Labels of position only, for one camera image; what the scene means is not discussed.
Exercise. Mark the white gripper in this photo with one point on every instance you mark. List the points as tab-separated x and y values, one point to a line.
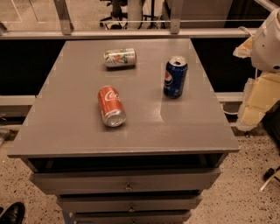
267	46

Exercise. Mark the red coke can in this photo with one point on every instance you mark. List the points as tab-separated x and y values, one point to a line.
111	107

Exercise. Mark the blue pepsi can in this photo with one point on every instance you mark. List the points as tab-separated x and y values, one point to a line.
175	75

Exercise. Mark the white green soda can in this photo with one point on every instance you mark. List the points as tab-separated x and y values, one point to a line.
124	57

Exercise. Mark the black white floor object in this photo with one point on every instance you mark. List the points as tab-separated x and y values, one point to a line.
268	176

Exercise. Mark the grey drawer cabinet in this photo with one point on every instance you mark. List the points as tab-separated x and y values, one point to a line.
149	170

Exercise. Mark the black shoe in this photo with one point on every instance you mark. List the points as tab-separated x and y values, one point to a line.
14	214

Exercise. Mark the metal railing frame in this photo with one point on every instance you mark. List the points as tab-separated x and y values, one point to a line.
75	19

